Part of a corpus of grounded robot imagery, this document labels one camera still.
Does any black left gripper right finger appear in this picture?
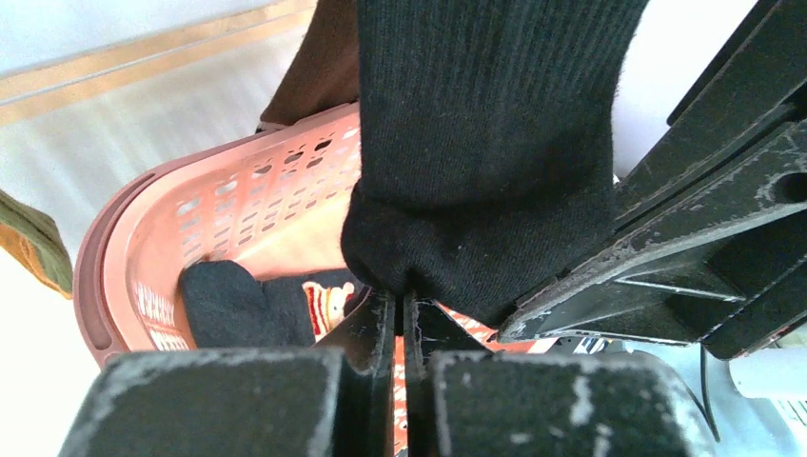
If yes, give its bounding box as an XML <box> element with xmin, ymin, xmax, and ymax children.
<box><xmin>403</xmin><ymin>297</ymin><xmax>716</xmax><ymax>456</ymax></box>

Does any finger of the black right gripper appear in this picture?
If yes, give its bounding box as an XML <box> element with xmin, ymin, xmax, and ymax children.
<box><xmin>498</xmin><ymin>122</ymin><xmax>806</xmax><ymax>360</ymax></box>
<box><xmin>616</xmin><ymin>1</ymin><xmax>806</xmax><ymax>211</ymax></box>

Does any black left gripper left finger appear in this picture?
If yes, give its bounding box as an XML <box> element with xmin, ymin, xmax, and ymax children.
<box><xmin>61</xmin><ymin>290</ymin><xmax>396</xmax><ymax>456</ymax></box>

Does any navy blue sock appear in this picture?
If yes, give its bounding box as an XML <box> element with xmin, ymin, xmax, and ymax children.
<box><xmin>178</xmin><ymin>261</ymin><xmax>364</xmax><ymax>348</ymax></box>

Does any pink plastic laundry basket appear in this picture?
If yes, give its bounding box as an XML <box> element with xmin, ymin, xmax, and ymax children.
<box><xmin>72</xmin><ymin>102</ymin><xmax>556</xmax><ymax>457</ymax></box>

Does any black sock with beige stripes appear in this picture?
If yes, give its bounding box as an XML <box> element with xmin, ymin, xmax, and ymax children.
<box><xmin>341</xmin><ymin>1</ymin><xmax>646</xmax><ymax>328</ymax></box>

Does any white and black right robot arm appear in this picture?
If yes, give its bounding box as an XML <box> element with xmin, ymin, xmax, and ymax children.
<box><xmin>500</xmin><ymin>1</ymin><xmax>806</xmax><ymax>421</ymax></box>

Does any olive green and orange sock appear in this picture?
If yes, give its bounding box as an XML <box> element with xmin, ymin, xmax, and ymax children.
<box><xmin>1</xmin><ymin>191</ymin><xmax>73</xmax><ymax>299</ymax></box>

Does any brown sock with striped toe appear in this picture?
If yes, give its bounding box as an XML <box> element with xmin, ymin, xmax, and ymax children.
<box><xmin>256</xmin><ymin>0</ymin><xmax>359</xmax><ymax>132</ymax></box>

